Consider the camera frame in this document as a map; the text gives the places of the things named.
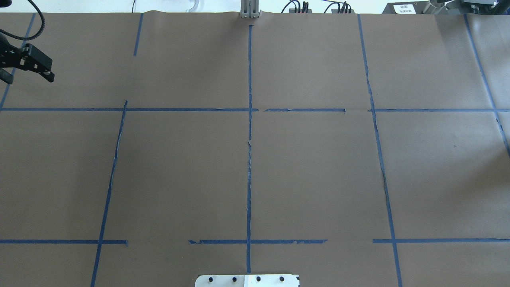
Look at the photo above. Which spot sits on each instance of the aluminium frame post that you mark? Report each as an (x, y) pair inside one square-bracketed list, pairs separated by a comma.
[(250, 9)]

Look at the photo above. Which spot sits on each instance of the white camera pole with base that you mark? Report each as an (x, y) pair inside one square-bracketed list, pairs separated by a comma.
[(248, 280)]

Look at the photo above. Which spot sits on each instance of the white label card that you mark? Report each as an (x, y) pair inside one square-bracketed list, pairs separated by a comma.
[(405, 9)]

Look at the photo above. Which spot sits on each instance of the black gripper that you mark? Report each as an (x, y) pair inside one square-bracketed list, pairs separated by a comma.
[(30, 60)]

